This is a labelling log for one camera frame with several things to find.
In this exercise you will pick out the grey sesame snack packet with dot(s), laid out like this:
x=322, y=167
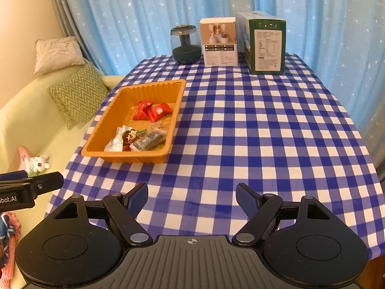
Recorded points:
x=149, y=141

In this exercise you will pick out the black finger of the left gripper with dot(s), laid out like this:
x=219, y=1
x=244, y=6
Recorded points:
x=40, y=184

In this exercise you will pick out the blue white checkered tablecloth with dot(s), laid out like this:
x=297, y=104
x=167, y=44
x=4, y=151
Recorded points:
x=281, y=134

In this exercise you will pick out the pink knitted cloth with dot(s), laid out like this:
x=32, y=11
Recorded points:
x=10, y=235

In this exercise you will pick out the white product box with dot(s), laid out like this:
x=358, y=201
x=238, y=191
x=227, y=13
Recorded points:
x=219, y=41

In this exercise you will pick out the white plush toy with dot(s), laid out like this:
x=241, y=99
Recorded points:
x=37, y=164

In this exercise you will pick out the white snack wrapper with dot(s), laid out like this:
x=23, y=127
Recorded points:
x=116, y=143

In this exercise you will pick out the orange plastic tray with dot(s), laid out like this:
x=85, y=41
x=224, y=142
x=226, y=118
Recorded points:
x=121, y=111

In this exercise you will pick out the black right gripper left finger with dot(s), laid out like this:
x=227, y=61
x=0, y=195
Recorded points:
x=109, y=221

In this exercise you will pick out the green carton box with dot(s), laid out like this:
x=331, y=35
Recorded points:
x=262, y=41

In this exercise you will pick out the pink starfish plush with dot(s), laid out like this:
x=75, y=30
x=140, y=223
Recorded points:
x=23, y=157

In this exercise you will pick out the dark glass humidifier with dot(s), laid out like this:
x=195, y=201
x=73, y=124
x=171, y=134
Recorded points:
x=185, y=44

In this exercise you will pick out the light blue star curtain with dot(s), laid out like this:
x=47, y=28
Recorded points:
x=341, y=40

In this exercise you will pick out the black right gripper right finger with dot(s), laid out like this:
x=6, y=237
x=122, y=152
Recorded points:
x=267, y=210

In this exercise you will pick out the white embroidered pillow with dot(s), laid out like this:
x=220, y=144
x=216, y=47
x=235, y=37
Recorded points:
x=55, y=54

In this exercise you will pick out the red foil snack packet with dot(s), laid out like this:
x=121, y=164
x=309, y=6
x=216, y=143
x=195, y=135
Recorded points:
x=157, y=112

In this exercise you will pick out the green zigzag pillow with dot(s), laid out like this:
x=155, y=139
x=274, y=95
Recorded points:
x=79, y=96

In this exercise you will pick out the small red white candy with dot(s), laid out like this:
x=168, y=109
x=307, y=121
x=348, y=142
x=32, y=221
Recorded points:
x=131, y=135

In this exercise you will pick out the grey curtain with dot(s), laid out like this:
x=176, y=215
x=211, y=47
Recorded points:
x=76, y=19

